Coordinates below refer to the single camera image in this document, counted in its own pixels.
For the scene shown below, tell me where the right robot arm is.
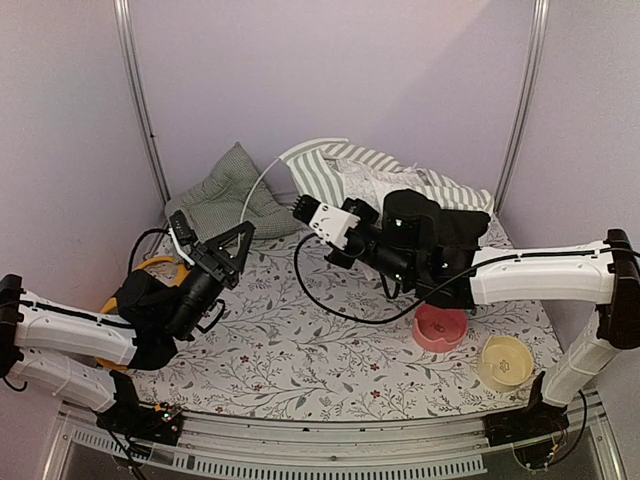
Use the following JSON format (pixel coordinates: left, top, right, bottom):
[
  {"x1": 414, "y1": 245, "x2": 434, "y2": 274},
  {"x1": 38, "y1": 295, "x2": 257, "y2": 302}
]
[{"x1": 310, "y1": 190, "x2": 639, "y2": 436}]

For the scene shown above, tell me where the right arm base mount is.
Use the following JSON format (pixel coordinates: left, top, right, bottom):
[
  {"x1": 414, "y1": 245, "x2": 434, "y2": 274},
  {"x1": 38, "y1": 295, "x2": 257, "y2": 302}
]
[{"x1": 482, "y1": 372, "x2": 569, "y2": 446}]

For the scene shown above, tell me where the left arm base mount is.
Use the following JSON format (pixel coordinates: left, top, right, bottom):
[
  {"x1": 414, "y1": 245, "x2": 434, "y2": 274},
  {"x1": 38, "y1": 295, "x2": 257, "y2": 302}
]
[{"x1": 96, "y1": 370, "x2": 184, "y2": 446}]

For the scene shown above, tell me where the green striped pet tent fabric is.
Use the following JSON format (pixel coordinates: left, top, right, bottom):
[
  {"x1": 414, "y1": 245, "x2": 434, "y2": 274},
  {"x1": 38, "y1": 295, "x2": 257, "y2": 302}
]
[{"x1": 279, "y1": 138, "x2": 494, "y2": 216}]

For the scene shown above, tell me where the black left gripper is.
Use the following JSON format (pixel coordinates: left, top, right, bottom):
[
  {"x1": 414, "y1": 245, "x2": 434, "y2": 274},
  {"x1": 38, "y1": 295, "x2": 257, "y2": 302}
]
[{"x1": 162, "y1": 219, "x2": 252, "y2": 340}]

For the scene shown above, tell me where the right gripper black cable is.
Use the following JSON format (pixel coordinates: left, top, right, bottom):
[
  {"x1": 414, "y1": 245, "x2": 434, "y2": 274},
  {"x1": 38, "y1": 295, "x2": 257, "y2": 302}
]
[{"x1": 293, "y1": 232, "x2": 476, "y2": 325}]

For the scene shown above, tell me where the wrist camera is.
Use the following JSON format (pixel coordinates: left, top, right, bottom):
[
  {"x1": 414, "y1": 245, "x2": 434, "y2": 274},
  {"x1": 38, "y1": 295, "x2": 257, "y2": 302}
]
[
  {"x1": 292, "y1": 195, "x2": 360, "y2": 251},
  {"x1": 169, "y1": 210, "x2": 198, "y2": 266}
]

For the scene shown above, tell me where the front aluminium rail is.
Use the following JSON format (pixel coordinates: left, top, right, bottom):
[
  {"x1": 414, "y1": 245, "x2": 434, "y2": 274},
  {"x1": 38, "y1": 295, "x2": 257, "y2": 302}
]
[{"x1": 42, "y1": 389, "x2": 632, "y2": 479}]

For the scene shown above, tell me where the green checkered cushion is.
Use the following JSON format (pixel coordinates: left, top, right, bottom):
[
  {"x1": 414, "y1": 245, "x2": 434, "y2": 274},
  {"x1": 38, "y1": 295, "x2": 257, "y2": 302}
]
[{"x1": 165, "y1": 143, "x2": 301, "y2": 242}]

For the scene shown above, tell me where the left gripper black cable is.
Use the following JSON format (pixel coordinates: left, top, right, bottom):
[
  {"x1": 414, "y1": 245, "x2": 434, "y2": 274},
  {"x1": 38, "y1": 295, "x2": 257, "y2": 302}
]
[{"x1": 128, "y1": 227, "x2": 226, "y2": 334}]

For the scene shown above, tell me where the cream pet bowl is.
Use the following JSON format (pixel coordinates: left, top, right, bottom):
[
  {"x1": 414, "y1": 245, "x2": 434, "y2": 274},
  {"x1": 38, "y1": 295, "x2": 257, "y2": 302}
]
[{"x1": 477, "y1": 335, "x2": 534, "y2": 393}]

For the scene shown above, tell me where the right aluminium corner post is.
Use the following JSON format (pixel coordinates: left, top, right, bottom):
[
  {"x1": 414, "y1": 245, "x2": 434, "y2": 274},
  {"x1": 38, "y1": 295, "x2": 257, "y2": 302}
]
[{"x1": 495, "y1": 0, "x2": 550, "y2": 216}]

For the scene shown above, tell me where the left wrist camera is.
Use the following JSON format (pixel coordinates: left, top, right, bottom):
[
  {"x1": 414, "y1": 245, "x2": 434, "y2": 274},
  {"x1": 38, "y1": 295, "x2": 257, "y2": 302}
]
[{"x1": 169, "y1": 210, "x2": 198, "y2": 266}]

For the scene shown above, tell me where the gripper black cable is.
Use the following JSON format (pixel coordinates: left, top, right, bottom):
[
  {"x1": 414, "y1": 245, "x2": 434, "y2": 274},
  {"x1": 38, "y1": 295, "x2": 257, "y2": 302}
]
[
  {"x1": 128, "y1": 227, "x2": 226, "y2": 334},
  {"x1": 293, "y1": 232, "x2": 476, "y2": 325}
]

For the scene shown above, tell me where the pink pet bowl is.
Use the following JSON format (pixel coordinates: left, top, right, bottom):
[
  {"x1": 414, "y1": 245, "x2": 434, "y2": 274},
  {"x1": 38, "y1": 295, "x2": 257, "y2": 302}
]
[{"x1": 412, "y1": 304, "x2": 468, "y2": 353}]

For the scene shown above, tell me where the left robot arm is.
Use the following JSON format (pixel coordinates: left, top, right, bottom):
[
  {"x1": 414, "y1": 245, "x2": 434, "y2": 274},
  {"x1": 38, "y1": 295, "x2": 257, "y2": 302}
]
[{"x1": 1, "y1": 221, "x2": 255, "y2": 434}]

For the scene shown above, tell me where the aluminium corner post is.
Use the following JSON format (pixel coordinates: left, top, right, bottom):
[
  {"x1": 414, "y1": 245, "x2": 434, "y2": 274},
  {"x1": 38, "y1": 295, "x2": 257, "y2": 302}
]
[
  {"x1": 113, "y1": 0, "x2": 171, "y2": 205},
  {"x1": 495, "y1": 0, "x2": 550, "y2": 216}
]

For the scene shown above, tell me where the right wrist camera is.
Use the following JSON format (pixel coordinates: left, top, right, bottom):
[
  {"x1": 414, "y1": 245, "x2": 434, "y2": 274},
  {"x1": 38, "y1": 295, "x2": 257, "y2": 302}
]
[{"x1": 292, "y1": 195, "x2": 360, "y2": 251}]

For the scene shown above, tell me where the left aluminium corner post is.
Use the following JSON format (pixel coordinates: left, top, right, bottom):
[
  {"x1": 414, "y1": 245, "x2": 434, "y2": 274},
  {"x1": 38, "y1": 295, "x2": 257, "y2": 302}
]
[{"x1": 113, "y1": 0, "x2": 171, "y2": 205}]

